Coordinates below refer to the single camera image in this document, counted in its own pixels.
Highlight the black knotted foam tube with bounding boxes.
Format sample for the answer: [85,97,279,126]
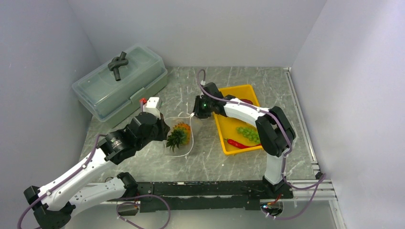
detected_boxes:
[107,52,129,82]

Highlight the clear lidded storage box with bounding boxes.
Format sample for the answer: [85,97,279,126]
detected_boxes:
[72,44,168,127]

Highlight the green toy grapes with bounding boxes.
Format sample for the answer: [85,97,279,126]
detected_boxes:
[236,126,260,144]

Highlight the toy pineapple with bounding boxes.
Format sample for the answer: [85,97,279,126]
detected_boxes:
[166,122,192,152]

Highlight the yellow plastic tray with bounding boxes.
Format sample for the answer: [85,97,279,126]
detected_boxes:
[213,84,263,156]

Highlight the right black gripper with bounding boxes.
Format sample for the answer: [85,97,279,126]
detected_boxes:
[191,95,213,119]

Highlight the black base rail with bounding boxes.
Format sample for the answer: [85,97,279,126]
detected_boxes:
[116,180,293,213]

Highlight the purple toy sweet potato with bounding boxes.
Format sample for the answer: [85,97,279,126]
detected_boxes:
[240,99,253,105]

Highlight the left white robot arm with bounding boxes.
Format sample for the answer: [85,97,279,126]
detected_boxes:
[17,112,170,229]

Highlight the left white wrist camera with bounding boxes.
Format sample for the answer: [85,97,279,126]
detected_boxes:
[140,97,161,119]

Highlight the red toy chili pepper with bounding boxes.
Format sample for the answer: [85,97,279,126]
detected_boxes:
[224,139,261,149]

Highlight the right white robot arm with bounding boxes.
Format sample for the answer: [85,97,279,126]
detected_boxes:
[194,82,296,198]

